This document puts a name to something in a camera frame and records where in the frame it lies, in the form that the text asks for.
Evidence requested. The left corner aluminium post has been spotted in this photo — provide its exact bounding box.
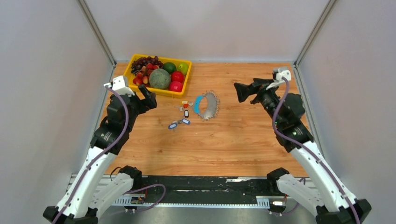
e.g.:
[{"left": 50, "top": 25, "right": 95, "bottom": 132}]
[{"left": 76, "top": 0, "right": 117, "bottom": 68}]

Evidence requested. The small red peaches cluster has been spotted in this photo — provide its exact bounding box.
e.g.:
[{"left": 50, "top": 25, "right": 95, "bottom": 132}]
[{"left": 132, "top": 63, "right": 160, "bottom": 86}]

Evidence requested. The red tag key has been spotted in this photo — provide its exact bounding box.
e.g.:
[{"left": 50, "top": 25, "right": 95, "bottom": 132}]
[{"left": 175, "top": 104, "right": 189, "bottom": 112}]

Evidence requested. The blue tag key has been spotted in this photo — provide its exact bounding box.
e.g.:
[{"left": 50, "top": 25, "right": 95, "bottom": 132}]
[
  {"left": 168, "top": 123, "right": 178, "bottom": 131},
  {"left": 177, "top": 119, "right": 191, "bottom": 125}
]

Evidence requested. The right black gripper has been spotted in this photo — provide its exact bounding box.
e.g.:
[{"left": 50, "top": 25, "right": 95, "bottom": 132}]
[{"left": 233, "top": 78, "right": 282, "bottom": 126}]

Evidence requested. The red apple upper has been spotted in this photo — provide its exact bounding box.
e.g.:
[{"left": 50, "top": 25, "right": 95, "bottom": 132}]
[{"left": 170, "top": 71, "right": 184, "bottom": 83}]

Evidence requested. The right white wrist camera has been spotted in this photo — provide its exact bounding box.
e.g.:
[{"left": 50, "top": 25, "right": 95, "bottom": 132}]
[{"left": 266, "top": 67, "right": 291, "bottom": 90}]

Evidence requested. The right corner aluminium post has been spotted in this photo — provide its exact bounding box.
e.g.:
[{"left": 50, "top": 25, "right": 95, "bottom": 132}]
[{"left": 294, "top": 0, "right": 338, "bottom": 68}]

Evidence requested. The yellow plastic fruit tray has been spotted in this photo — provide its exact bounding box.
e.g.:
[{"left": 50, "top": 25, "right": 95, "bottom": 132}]
[{"left": 123, "top": 54, "right": 192, "bottom": 98}]

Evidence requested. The dark purple grape bunch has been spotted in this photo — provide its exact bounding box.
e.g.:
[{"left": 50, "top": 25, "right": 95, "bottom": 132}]
[{"left": 131, "top": 56, "right": 163, "bottom": 74}]

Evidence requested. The dark green lime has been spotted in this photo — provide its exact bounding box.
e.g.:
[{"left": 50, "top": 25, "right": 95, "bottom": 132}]
[{"left": 162, "top": 62, "right": 177, "bottom": 74}]

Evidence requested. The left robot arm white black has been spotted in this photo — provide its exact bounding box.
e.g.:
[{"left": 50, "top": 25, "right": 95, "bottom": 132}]
[{"left": 42, "top": 82, "right": 157, "bottom": 224}]

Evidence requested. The corner aluminium post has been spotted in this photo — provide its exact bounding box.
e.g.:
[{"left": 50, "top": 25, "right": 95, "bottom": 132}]
[
  {"left": 294, "top": 0, "right": 338, "bottom": 68},
  {"left": 76, "top": 0, "right": 117, "bottom": 68}
]

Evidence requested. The pink red apple lower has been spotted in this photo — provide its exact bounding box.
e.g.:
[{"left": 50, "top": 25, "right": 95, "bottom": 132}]
[{"left": 169, "top": 81, "right": 183, "bottom": 92}]

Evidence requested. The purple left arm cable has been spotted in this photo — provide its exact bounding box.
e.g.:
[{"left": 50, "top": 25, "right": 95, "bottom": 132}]
[{"left": 51, "top": 85, "right": 166, "bottom": 224}]

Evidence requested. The green netted melon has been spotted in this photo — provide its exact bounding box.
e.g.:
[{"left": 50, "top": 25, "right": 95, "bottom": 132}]
[{"left": 149, "top": 69, "right": 171, "bottom": 90}]

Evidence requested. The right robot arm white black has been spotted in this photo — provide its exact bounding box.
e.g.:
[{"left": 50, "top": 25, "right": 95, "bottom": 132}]
[{"left": 234, "top": 78, "right": 372, "bottom": 224}]

